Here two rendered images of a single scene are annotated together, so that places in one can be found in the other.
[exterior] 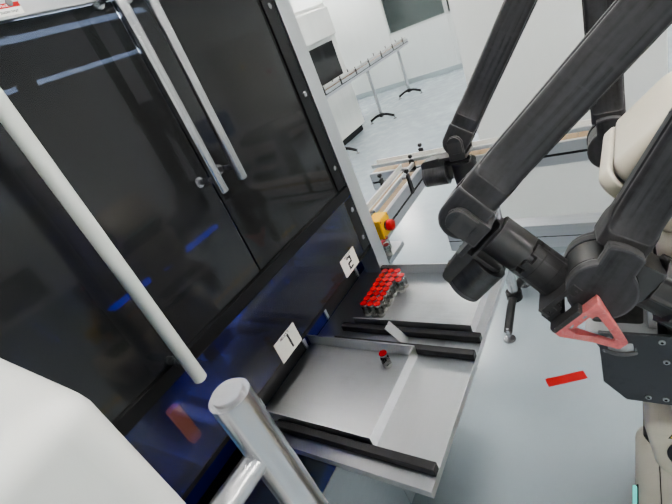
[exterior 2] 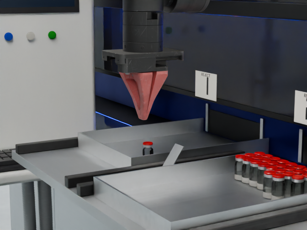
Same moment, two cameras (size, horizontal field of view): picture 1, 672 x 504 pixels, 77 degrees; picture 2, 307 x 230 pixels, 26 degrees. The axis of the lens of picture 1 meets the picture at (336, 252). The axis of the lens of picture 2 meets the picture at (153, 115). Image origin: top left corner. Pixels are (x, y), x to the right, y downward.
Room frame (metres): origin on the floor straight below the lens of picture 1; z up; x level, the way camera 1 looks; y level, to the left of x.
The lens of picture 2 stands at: (1.24, -1.25, 1.24)
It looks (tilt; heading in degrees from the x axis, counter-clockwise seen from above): 11 degrees down; 109
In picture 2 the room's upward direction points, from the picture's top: straight up
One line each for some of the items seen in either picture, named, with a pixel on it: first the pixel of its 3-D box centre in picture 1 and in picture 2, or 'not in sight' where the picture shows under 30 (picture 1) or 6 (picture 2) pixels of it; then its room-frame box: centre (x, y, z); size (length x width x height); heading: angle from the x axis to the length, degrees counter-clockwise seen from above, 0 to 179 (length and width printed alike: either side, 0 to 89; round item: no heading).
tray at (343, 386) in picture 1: (335, 381); (171, 143); (0.81, 0.13, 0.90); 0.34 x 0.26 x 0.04; 49
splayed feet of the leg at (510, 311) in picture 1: (515, 300); not in sight; (1.74, -0.77, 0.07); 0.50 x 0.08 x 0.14; 139
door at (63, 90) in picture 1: (99, 215); not in sight; (0.73, 0.34, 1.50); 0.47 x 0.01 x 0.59; 139
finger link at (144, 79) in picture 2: not in sight; (150, 86); (0.93, -0.35, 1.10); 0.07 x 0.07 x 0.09; 49
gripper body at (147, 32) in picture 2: not in sight; (142, 37); (0.92, -0.36, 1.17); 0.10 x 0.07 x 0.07; 49
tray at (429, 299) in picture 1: (424, 294); (216, 191); (0.99, -0.18, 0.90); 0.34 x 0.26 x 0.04; 49
